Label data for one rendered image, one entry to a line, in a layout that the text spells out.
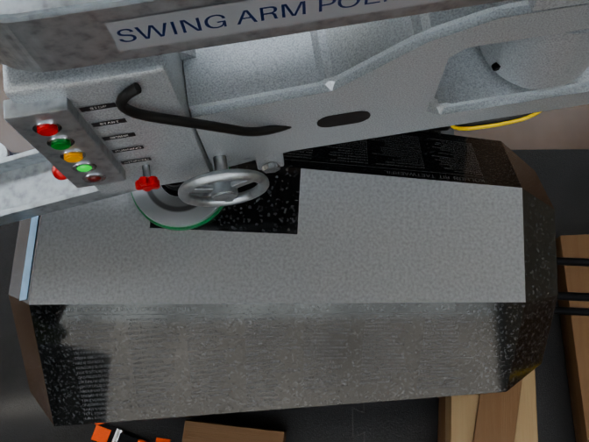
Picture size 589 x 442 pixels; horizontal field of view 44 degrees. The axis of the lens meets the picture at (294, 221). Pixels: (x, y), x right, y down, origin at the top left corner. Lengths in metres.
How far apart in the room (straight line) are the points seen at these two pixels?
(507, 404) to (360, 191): 0.87
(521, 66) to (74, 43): 0.67
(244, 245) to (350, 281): 0.24
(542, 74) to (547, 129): 1.50
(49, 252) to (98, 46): 0.86
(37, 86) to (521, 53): 0.68
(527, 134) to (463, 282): 1.17
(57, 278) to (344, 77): 0.84
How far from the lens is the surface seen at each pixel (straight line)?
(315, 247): 1.55
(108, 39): 0.84
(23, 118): 0.97
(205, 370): 1.66
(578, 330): 2.41
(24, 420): 2.54
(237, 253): 1.56
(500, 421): 2.19
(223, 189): 1.18
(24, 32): 0.83
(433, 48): 0.99
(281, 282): 1.54
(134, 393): 1.74
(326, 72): 1.04
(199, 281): 1.56
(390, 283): 1.54
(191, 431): 2.28
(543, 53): 1.14
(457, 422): 2.18
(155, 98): 0.97
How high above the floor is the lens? 2.38
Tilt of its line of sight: 75 degrees down
